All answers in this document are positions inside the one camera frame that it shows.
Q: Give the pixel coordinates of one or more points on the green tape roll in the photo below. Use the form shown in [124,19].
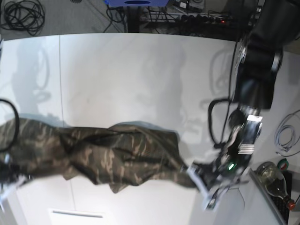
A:
[283,164]

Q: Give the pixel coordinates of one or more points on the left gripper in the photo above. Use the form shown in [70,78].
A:
[223,172]

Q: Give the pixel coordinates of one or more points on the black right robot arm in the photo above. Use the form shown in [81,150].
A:
[11,176]

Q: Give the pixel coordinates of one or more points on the clear glass bottle red cap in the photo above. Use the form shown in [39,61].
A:
[274,182]

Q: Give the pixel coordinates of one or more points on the black power strip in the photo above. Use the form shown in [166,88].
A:
[206,18]

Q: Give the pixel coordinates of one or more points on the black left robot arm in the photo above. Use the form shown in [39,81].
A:
[256,62]

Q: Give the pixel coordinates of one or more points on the camouflage t-shirt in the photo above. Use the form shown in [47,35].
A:
[120,156]

